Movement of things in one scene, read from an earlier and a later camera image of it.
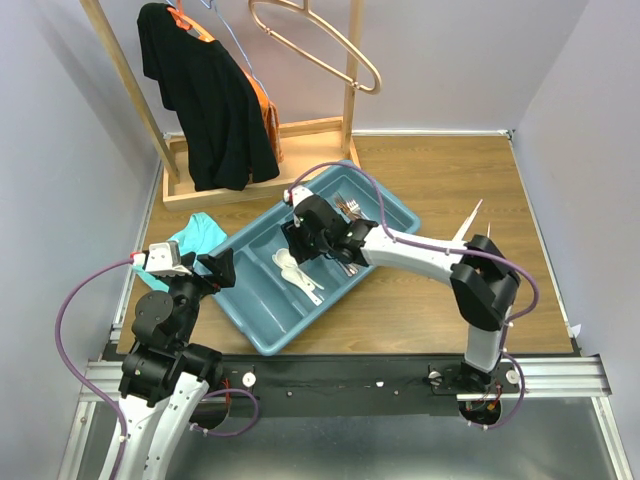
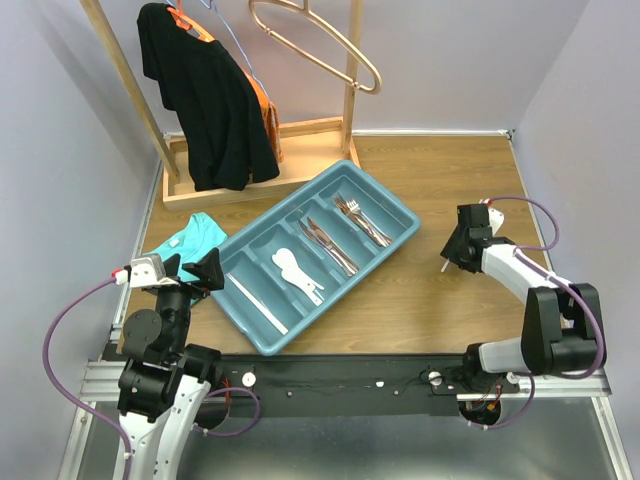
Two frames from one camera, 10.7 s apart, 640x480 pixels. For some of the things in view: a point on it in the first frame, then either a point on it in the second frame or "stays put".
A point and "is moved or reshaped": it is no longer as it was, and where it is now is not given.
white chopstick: [466, 226] is moved or reshaped
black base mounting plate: [358, 384] stays put
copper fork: [343, 206] stays put
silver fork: [355, 208] stays put
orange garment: [273, 117] stays put
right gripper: [293, 235] → [451, 250]
